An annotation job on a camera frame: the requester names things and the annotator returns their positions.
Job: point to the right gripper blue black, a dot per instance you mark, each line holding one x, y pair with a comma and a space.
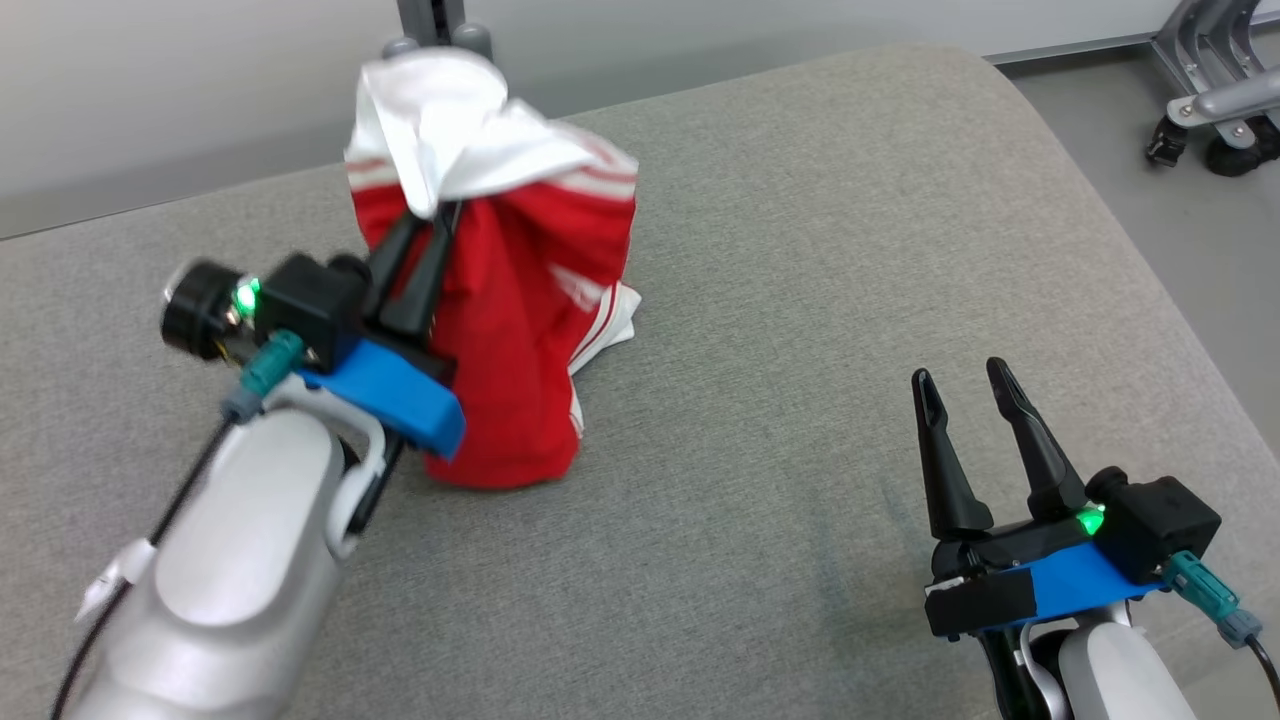
1060, 585

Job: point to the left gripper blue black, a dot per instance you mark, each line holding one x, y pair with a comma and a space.
400, 395

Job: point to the red shorts with white stripes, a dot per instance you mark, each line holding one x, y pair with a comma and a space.
520, 300

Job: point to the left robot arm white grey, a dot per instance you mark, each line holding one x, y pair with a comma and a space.
240, 560

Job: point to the grey wheeled metal stand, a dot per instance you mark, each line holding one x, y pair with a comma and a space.
1220, 100

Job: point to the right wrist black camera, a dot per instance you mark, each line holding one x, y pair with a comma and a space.
1160, 525

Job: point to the grey partition post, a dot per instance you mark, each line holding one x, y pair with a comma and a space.
440, 25

